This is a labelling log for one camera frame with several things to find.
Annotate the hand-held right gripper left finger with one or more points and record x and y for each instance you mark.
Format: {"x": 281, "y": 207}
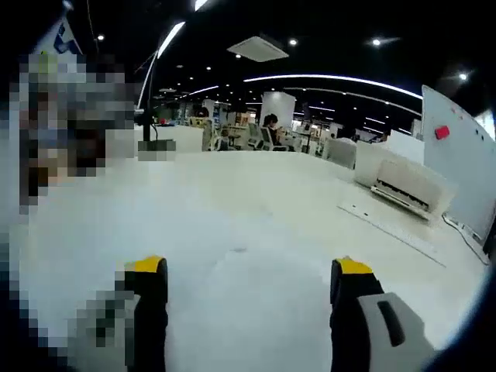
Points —
{"x": 151, "y": 302}

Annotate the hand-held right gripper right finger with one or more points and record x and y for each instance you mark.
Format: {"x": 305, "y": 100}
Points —
{"x": 356, "y": 310}

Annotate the white printer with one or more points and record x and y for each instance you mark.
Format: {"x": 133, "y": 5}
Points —
{"x": 410, "y": 178}

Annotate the white box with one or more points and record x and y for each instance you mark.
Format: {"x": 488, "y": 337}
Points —
{"x": 368, "y": 162}

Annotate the white whiteboard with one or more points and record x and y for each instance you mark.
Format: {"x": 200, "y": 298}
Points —
{"x": 457, "y": 174}

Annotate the black monitor stand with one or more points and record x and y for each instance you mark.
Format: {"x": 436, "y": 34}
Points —
{"x": 147, "y": 128}

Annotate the white office chair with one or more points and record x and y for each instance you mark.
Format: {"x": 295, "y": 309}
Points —
{"x": 213, "y": 135}
{"x": 259, "y": 135}

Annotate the red whiteboard eraser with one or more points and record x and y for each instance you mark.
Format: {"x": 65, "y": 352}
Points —
{"x": 442, "y": 132}

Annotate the curved ceiling light strip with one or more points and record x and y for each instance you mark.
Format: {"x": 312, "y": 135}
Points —
{"x": 329, "y": 77}

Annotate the straight ceiling light strip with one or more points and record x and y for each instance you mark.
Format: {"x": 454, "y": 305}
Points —
{"x": 172, "y": 35}

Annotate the white ceiling air conditioner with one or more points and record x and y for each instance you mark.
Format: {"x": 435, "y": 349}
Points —
{"x": 257, "y": 48}

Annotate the blue white wall poster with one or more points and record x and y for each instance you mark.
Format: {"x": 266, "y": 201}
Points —
{"x": 62, "y": 38}

